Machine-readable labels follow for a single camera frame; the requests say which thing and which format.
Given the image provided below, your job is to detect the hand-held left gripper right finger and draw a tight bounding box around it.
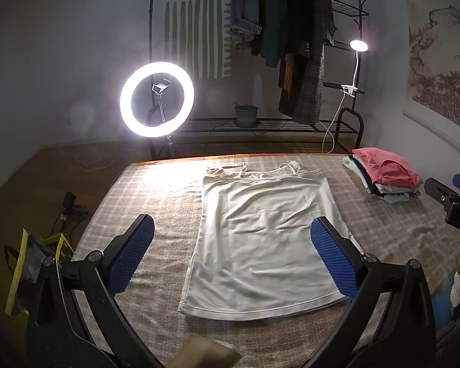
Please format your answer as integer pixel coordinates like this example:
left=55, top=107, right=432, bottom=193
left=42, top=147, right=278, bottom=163
left=303, top=216, right=438, bottom=368

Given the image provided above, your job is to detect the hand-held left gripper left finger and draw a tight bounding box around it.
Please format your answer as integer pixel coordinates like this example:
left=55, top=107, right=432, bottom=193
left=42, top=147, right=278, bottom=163
left=26, top=213, right=165, bottom=368

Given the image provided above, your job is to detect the white camisole top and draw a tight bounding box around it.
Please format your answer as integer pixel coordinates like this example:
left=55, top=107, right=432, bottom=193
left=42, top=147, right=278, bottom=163
left=177, top=161, right=365, bottom=320

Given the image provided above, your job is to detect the black metal clothes rack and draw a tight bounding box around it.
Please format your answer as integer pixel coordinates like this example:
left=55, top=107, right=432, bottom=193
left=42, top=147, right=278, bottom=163
left=149, top=0, right=370, bottom=158

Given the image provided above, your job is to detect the light grey folded garment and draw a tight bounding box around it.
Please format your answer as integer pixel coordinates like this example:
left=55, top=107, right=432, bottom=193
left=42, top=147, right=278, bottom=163
left=376, top=184, right=422, bottom=205

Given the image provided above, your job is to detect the pink folded garment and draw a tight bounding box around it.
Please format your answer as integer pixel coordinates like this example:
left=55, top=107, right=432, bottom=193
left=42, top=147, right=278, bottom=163
left=351, top=148, right=423, bottom=188

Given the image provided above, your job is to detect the plaid beige blanket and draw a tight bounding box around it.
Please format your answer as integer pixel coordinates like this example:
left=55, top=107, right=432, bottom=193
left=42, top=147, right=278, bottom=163
left=71, top=153, right=460, bottom=368

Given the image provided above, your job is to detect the black folded garment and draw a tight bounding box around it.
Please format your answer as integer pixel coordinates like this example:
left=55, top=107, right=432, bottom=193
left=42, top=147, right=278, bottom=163
left=362, top=174, right=382, bottom=195

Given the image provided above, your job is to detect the small black device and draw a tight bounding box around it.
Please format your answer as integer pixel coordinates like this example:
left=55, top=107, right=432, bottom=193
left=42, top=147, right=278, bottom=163
left=57, top=192, right=89, bottom=223

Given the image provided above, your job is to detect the white folded garment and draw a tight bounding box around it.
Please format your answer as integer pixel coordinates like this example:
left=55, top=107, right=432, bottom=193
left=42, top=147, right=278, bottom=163
left=343, top=155, right=370, bottom=185

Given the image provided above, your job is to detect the yellow green bag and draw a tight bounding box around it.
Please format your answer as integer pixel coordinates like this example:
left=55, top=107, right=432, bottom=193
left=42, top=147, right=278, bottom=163
left=4, top=228, right=75, bottom=317

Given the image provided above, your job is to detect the beige cloth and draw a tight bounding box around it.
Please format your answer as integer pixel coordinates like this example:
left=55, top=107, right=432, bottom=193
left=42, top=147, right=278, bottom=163
left=167, top=333, right=241, bottom=368

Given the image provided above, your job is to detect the white clip lamp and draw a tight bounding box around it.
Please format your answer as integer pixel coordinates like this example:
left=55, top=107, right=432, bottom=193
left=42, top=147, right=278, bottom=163
left=341, top=39, right=370, bottom=96

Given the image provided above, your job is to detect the grey plaid coat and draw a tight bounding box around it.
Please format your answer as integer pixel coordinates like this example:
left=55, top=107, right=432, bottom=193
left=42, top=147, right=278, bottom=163
left=279, top=0, right=337, bottom=126

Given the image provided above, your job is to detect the potted plant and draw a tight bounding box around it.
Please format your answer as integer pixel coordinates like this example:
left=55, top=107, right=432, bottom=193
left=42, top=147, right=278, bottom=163
left=233, top=100, right=260, bottom=128

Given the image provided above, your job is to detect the phone holder on gooseneck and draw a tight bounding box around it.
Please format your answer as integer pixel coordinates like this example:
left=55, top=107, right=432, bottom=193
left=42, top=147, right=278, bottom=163
left=151, top=79, right=173, bottom=136

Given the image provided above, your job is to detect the yellow scarf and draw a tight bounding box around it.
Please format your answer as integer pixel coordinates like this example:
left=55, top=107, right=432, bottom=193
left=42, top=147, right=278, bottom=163
left=279, top=54, right=295, bottom=92

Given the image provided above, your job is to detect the black coat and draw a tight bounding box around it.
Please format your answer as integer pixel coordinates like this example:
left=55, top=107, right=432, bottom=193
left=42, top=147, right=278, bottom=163
left=278, top=0, right=316, bottom=59

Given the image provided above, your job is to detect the dark green jacket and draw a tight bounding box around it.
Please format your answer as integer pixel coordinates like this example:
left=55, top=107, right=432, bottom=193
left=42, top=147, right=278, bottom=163
left=251, top=0, right=290, bottom=69

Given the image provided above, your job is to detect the blue denim jacket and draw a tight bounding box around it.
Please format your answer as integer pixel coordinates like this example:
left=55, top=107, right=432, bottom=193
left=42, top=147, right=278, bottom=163
left=230, top=0, right=262, bottom=50

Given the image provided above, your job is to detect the black ring light tripod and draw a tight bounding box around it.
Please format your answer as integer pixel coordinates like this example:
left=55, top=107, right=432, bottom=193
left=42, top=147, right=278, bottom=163
left=159, top=134, right=177, bottom=158

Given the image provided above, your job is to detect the landscape wall tapestry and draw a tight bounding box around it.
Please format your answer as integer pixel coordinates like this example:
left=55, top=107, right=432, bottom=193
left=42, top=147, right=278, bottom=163
left=406, top=0, right=460, bottom=136

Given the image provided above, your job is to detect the white lamp cable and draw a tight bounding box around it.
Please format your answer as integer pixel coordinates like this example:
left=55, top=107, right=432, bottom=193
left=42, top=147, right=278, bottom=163
left=322, top=92, right=347, bottom=153

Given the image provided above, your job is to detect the green striped wall hanging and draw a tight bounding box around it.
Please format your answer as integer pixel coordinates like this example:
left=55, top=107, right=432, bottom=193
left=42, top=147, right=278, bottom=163
left=163, top=0, right=234, bottom=80

